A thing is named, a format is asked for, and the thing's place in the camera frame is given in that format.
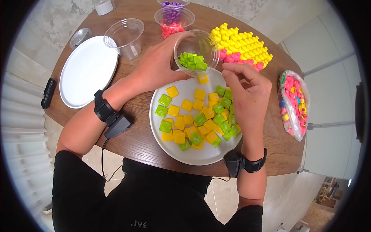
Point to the person's left hand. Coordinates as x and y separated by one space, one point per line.
150 69

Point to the person's right hand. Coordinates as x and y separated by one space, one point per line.
250 104

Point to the person's right index finger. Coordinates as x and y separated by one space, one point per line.
240 67

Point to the person's right fingers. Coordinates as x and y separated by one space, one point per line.
247 83

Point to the person's left thumb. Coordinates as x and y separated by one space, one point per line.
178 76

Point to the person's right thumb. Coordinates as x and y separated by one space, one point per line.
227 79

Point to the person's left index finger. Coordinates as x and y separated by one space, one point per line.
182 34

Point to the clear plastic cup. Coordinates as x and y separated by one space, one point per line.
127 37
174 3
174 17
208 43

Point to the heap of red pieces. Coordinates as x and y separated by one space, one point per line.
171 29

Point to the heap of green candies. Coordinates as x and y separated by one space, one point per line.
192 61

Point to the pile of yellow pink blocks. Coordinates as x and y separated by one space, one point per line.
240 45

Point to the heap of purple pieces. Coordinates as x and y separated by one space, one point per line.
172 10

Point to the pile of yellow green candies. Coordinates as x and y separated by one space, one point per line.
200 121

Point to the plastic bag of colourful pieces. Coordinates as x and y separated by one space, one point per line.
294 104

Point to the white plate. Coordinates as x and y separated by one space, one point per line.
87 72
188 153

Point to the black wrist band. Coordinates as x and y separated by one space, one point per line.
243 164
108 114

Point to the white cup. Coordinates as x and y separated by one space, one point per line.
103 7

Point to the clear round plastic lid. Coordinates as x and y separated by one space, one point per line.
79 37

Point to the person's body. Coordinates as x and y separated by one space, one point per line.
150 203

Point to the black oblong device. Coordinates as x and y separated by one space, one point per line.
48 93

